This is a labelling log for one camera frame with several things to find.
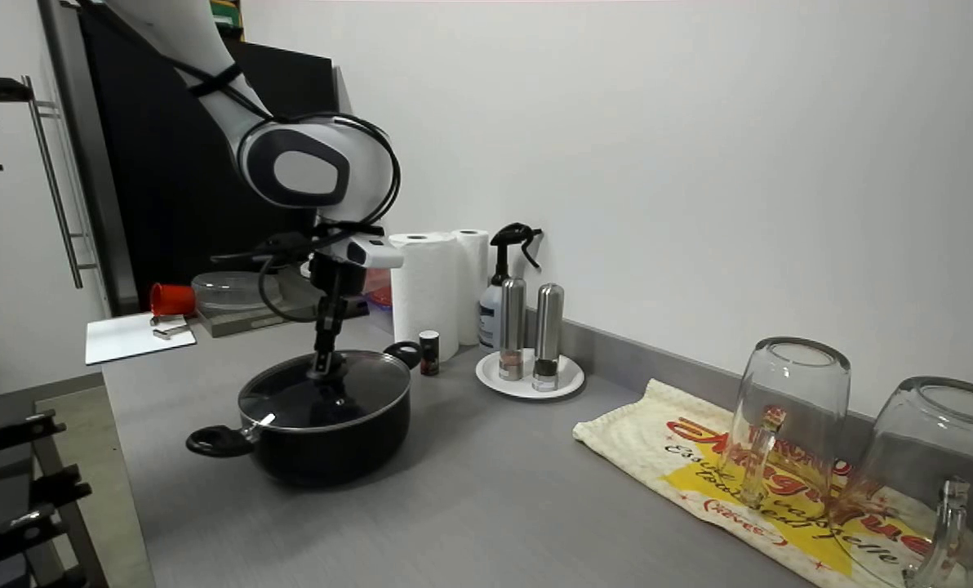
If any clear glass lid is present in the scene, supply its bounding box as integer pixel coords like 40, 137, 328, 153
235, 345, 414, 436

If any small white saucer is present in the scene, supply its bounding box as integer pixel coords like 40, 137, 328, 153
473, 349, 589, 403

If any cutting board with food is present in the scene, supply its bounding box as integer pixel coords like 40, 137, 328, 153
571, 376, 973, 588

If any small clear glass bottle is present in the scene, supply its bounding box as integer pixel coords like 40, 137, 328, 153
908, 478, 973, 588

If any long metal door handle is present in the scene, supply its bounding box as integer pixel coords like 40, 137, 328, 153
26, 77, 106, 294

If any white flat board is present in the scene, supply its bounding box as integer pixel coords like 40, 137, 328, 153
81, 311, 201, 368

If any upturned drinking glass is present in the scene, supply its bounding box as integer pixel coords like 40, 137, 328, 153
855, 374, 973, 588
724, 337, 855, 510

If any small brown bottle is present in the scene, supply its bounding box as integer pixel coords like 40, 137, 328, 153
419, 326, 445, 380

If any steel spice grinder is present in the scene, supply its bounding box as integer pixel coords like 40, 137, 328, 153
529, 280, 570, 391
497, 279, 529, 382

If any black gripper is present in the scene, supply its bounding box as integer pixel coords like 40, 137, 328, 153
308, 254, 369, 380

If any round container red lid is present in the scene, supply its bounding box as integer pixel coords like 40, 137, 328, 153
146, 270, 295, 340

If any black cooking pot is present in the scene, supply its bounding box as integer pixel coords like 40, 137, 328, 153
184, 337, 424, 484

